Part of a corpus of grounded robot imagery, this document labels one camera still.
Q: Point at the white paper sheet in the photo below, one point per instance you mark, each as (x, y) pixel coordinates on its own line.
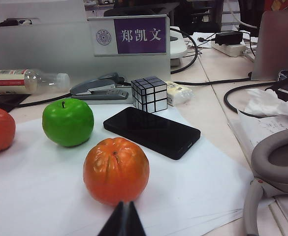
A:
(47, 184)

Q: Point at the black power adapter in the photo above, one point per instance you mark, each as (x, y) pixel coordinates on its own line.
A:
(228, 38)

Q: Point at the crumpled white tissue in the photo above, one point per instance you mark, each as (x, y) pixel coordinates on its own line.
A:
(269, 103)

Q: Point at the silver laptop lid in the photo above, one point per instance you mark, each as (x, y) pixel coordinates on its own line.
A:
(276, 44)

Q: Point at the frosted desk divider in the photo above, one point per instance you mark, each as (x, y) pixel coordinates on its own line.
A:
(47, 49)

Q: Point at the white extension socket block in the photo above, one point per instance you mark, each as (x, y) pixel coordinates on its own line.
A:
(230, 50)

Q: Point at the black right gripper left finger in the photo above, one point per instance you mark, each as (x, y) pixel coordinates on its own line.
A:
(114, 226)

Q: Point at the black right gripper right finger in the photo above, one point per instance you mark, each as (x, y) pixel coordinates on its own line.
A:
(137, 226)

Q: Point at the white tissue pack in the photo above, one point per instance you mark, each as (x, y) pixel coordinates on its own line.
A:
(180, 94)

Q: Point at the black smartphone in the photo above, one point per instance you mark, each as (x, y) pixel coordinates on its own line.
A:
(151, 132)

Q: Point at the grey stapler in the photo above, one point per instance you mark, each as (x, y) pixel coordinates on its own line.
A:
(99, 89)

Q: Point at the handwritten paper sheet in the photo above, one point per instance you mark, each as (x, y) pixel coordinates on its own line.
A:
(264, 127)

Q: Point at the grey headphones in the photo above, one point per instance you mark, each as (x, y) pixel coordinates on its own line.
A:
(264, 152)

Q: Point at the clear bottle red label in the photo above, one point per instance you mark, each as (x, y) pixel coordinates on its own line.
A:
(23, 81)

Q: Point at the purple white name sign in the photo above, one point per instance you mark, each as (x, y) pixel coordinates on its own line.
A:
(134, 35)

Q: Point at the silver mirror cube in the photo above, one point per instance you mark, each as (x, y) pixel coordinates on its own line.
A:
(150, 96)

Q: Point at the white monitor base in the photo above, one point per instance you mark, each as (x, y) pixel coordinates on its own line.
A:
(178, 44)

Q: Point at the green toy apple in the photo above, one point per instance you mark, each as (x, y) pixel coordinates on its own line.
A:
(67, 123)

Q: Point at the black flat pad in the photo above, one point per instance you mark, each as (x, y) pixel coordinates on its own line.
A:
(3, 100)

